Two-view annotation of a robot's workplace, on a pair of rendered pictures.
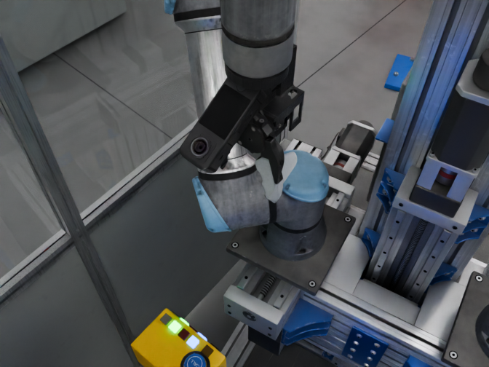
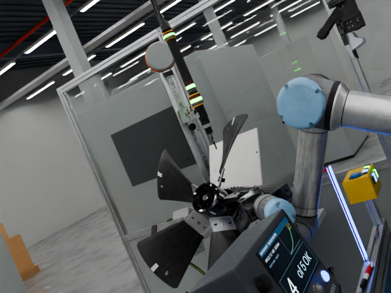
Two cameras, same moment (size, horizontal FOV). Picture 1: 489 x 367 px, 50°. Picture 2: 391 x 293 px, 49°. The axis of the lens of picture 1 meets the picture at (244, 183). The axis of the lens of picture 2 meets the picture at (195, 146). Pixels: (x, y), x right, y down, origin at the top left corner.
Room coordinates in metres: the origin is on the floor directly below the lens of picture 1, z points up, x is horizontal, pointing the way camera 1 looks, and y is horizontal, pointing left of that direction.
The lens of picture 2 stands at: (-0.40, -1.38, 1.47)
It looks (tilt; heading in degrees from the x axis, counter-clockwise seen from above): 2 degrees down; 81
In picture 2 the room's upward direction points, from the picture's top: 23 degrees counter-clockwise
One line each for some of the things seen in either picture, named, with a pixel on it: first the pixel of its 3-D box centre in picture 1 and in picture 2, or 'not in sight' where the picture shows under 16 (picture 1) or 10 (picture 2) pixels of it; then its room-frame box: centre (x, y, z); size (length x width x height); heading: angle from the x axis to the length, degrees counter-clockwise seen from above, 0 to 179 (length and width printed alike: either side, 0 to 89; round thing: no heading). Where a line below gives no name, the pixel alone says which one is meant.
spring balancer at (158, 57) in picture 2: not in sight; (160, 57); (-0.05, 0.84, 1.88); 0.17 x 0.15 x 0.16; 141
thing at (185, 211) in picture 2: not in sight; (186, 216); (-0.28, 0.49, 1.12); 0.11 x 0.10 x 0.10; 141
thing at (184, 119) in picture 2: not in sight; (186, 115); (-0.06, 0.75, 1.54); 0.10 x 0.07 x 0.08; 86
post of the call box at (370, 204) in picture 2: not in sight; (372, 209); (0.36, 0.13, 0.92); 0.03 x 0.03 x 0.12; 51
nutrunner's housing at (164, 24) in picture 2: not in sight; (185, 74); (-0.11, 0.13, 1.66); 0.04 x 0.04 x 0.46
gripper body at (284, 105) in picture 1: (260, 96); (346, 15); (0.46, -0.02, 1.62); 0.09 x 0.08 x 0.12; 141
